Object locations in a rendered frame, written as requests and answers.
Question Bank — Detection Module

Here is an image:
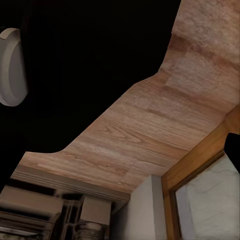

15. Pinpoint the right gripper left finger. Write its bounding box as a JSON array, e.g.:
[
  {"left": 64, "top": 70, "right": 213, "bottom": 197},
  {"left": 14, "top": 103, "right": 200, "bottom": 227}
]
[{"left": 0, "top": 133, "right": 26, "bottom": 193}]

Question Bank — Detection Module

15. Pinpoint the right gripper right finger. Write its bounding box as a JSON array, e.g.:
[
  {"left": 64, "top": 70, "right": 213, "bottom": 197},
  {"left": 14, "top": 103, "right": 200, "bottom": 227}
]
[{"left": 224, "top": 132, "right": 240, "bottom": 173}]

